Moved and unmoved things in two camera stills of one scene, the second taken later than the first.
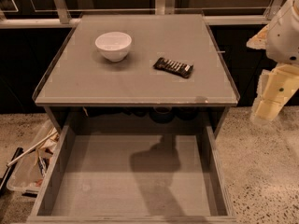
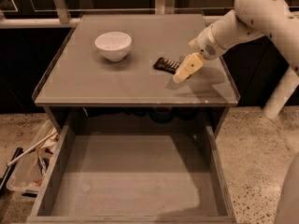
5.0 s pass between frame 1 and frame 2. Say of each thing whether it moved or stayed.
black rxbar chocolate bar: stayed
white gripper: moved
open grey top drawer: stayed
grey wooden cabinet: stayed
